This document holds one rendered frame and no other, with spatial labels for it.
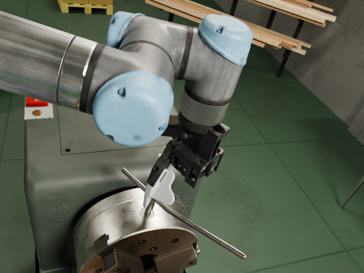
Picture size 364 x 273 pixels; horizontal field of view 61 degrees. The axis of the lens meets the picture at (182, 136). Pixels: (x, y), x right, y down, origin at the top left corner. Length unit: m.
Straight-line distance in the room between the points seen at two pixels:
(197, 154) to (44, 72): 0.29
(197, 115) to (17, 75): 0.25
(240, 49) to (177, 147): 0.20
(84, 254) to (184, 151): 0.38
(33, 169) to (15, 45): 0.53
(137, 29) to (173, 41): 0.05
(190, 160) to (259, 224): 2.01
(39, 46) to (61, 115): 0.67
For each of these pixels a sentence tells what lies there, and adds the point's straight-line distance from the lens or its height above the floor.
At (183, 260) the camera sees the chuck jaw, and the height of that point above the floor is 1.12.
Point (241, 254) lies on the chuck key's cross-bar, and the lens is 0.61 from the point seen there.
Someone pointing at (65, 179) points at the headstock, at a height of 1.24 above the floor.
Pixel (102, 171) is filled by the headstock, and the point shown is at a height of 1.25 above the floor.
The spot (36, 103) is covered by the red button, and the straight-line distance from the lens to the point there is 1.02.
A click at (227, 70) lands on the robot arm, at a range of 0.43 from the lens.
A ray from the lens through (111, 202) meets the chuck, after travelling 0.78.
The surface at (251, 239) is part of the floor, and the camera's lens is 2.38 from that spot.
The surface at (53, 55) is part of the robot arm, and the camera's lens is 0.32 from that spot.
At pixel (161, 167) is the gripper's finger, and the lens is 0.54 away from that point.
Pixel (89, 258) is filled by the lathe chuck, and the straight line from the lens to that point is 0.77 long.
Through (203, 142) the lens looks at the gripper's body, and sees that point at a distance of 0.50.
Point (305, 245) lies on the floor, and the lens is 2.57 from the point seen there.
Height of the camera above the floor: 1.84
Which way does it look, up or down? 39 degrees down
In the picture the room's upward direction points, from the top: 14 degrees clockwise
